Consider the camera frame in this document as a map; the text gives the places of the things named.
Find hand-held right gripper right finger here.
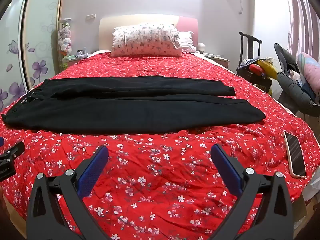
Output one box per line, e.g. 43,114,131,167
210,144,294,240

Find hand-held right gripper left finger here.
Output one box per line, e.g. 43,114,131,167
26,145,110,240

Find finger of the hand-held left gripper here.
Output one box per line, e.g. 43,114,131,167
0,141,25,165

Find black pants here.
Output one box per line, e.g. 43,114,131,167
1,75,266,134

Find red floral bedspread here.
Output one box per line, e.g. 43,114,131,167
0,51,320,240

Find smartphone with light case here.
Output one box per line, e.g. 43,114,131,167
284,131,307,179

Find grey folded chair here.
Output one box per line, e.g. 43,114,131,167
274,42,320,117

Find red plush toy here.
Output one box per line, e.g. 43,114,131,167
250,64,263,77

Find light wooden nightstand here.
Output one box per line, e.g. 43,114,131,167
203,52,230,68

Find cluttered bedside table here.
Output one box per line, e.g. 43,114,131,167
62,49,91,67

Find wardrobe door with flower decals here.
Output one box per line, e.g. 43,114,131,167
0,0,66,112

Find dark wooden chair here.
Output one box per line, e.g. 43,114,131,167
236,32,273,93

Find stack of plush toys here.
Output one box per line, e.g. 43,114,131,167
57,17,73,55

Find pastel pink cushion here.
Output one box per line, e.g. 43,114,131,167
296,52,320,96

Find white pillow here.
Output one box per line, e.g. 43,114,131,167
179,31,198,53

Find beige and pink headboard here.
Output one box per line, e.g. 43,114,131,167
99,14,199,53

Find floral print pillow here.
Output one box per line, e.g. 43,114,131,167
110,23,182,57

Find pink curtain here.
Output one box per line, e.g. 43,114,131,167
282,0,320,63

